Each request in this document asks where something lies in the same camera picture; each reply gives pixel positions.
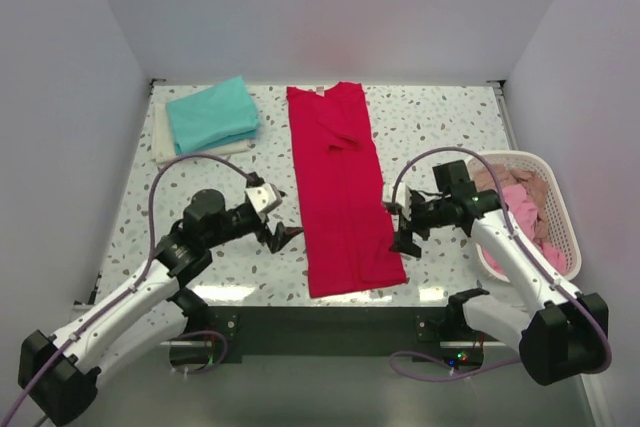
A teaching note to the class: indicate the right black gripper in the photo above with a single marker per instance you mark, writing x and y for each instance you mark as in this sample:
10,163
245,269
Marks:
404,237

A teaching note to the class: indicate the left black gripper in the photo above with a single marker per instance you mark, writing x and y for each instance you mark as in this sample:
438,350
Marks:
281,235

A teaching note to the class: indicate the red t shirt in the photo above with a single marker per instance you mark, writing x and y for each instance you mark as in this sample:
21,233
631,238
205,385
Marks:
348,232

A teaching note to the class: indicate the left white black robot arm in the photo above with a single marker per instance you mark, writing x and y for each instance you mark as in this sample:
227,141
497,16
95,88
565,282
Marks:
61,371

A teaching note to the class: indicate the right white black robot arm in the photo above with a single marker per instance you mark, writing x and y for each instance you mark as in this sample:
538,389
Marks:
559,333

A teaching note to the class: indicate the folded teal t shirt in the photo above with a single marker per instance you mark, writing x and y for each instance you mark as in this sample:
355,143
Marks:
216,116

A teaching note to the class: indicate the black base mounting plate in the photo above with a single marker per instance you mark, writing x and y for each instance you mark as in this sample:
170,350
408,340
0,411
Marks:
340,331

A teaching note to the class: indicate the pink t shirt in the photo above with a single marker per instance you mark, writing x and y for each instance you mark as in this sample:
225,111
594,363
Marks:
530,220

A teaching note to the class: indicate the folded cream t shirt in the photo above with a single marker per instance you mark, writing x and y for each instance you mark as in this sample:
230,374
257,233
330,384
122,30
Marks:
163,148

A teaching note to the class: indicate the beige t shirt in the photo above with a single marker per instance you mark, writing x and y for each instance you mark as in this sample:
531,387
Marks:
537,189

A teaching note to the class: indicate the white plastic laundry basket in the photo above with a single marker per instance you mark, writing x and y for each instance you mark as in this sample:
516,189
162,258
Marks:
561,231

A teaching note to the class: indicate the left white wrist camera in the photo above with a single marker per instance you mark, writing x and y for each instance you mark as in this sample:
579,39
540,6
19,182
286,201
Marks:
262,199

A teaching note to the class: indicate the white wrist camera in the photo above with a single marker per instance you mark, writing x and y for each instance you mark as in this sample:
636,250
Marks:
262,199
403,195

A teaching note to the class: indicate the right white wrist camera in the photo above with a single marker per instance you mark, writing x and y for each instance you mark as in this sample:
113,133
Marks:
403,195

